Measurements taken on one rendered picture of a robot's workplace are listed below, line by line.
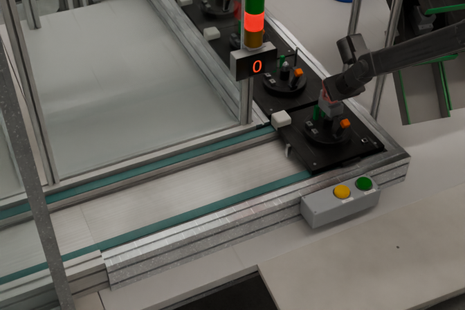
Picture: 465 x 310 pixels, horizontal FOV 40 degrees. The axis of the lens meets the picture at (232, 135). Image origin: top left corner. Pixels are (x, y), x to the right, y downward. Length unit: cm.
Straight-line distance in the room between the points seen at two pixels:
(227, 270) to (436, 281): 53
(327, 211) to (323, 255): 12
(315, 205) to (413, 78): 51
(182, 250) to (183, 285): 9
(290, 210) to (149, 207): 38
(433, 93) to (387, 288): 62
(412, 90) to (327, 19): 73
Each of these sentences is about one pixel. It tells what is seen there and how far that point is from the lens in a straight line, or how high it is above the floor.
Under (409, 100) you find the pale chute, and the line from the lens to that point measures 195.
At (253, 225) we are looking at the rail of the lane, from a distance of 171.
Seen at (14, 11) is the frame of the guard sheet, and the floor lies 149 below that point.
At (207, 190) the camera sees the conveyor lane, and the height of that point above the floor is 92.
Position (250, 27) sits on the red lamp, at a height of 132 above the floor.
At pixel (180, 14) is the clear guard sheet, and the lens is 161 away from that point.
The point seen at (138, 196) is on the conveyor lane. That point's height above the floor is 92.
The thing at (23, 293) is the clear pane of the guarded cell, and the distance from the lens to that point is 154.
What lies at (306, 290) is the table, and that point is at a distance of 166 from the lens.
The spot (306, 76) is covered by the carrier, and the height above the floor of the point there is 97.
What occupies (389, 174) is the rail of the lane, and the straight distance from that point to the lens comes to 189.
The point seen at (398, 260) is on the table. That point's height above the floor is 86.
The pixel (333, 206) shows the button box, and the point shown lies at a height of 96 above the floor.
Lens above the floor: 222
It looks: 42 degrees down
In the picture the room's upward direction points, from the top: 1 degrees clockwise
